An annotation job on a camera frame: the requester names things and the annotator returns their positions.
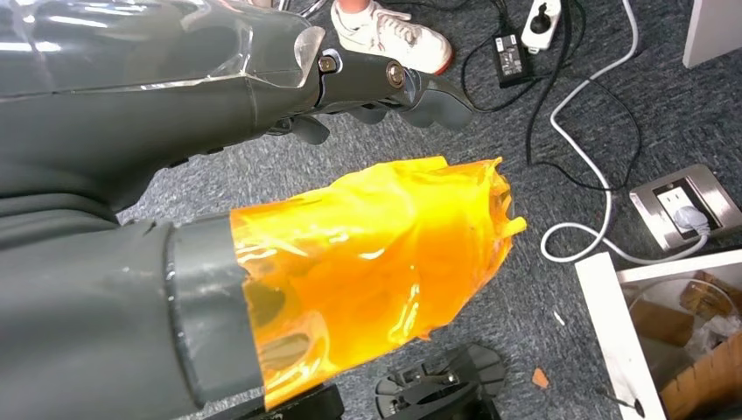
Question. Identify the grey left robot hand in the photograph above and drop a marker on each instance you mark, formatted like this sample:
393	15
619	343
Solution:
145	116

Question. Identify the white plug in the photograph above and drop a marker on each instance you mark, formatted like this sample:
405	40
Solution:
692	219

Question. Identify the small cardboard scrap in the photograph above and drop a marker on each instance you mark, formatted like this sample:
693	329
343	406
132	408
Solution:
540	378

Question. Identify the clear plastic tub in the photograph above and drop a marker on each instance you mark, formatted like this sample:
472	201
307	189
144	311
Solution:
637	293

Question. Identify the person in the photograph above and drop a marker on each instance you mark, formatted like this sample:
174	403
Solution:
382	32

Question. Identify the white socket cube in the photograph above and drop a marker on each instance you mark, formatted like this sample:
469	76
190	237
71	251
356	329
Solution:
540	23

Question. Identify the white storage box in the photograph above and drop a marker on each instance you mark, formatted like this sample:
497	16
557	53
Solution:
614	330

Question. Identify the black power adapter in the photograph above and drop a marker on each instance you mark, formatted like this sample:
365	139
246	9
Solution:
510	58

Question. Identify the white desk leg panel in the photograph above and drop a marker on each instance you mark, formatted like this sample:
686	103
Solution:
713	29

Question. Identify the small cardboard box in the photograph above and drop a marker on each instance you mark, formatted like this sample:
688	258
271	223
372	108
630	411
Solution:
661	323

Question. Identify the black round object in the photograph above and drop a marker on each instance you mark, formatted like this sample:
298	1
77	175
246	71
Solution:
452	382

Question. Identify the grey floor socket box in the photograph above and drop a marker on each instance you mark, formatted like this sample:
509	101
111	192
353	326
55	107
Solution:
684	203

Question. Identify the black base block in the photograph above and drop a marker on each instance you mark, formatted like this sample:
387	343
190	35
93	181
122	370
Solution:
301	406

